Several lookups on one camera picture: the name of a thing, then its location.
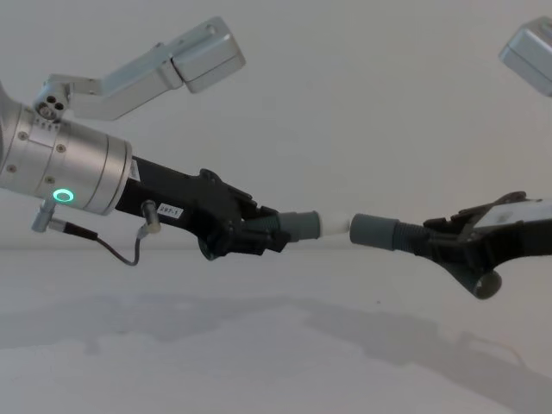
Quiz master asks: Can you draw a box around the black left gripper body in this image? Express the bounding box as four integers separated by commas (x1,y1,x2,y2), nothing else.
114,154,243,245

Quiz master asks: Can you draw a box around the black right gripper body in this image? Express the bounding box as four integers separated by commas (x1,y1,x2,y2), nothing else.
471,198,552,272

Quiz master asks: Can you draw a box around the short grey corrugated hose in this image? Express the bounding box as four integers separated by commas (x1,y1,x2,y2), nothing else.
246,210,323,243

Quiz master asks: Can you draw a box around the white plastic connector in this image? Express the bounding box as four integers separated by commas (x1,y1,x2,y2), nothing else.
316,210,351,238

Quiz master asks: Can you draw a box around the branched grey corrugated hose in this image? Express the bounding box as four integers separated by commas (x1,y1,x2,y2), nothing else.
350,212,504,301

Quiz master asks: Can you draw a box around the white table cloth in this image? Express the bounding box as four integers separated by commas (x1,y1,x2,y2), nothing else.
0,244,552,414

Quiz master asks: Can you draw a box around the white curtain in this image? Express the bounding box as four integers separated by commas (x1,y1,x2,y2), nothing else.
0,0,552,255

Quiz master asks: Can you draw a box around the thin dark gripper cable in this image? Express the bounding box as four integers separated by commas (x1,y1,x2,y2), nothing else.
30,199,162,267

